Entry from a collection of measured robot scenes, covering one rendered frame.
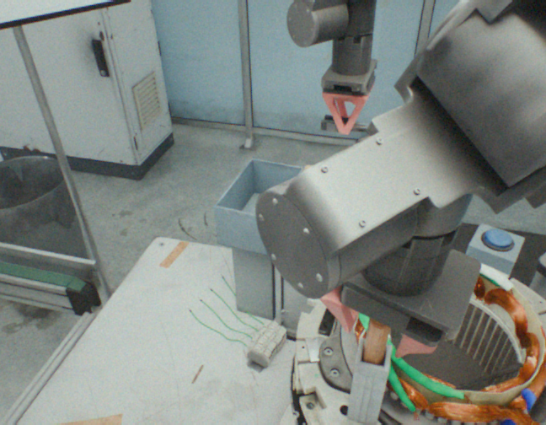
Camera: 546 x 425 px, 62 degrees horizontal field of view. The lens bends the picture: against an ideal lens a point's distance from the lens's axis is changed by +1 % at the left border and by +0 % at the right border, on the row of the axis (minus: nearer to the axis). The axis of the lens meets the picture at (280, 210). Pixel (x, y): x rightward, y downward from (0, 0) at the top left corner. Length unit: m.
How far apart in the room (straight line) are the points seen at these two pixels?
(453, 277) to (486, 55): 0.17
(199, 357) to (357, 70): 0.58
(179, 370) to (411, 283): 0.66
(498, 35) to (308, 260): 0.12
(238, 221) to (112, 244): 1.73
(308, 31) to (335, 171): 0.44
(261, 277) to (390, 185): 0.68
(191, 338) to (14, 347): 1.30
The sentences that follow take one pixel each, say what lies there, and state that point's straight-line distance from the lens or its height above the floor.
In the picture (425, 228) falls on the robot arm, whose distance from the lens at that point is 0.26.
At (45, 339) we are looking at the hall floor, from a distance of 2.13.
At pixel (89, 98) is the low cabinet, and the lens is 2.75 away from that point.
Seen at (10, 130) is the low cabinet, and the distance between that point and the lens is 3.25.
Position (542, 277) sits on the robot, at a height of 0.89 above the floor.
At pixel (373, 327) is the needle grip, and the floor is 1.23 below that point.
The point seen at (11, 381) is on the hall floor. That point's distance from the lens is 2.06.
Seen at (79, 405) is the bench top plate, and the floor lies 0.78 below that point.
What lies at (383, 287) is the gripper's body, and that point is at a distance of 0.30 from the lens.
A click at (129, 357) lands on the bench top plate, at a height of 0.78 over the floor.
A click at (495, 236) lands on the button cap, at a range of 0.80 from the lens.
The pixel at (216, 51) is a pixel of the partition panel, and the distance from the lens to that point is 2.96.
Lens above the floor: 1.52
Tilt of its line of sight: 37 degrees down
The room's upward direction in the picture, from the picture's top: straight up
